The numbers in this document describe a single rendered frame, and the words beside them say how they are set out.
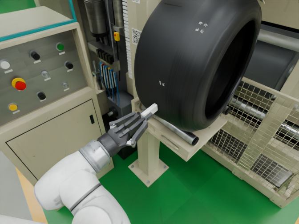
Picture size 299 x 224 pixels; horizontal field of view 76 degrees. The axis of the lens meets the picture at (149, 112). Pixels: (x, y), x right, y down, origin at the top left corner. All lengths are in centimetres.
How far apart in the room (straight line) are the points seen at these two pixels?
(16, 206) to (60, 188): 142
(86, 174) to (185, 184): 129
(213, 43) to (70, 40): 71
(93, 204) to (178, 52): 47
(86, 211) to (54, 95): 75
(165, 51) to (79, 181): 44
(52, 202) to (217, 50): 60
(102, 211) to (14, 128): 72
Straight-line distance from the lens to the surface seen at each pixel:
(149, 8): 86
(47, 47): 103
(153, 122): 98
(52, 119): 115
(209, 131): 106
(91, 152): 58
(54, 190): 58
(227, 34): 61
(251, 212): 184
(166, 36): 62
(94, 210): 53
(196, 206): 172
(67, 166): 58
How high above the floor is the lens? 157
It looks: 44 degrees down
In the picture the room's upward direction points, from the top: straight up
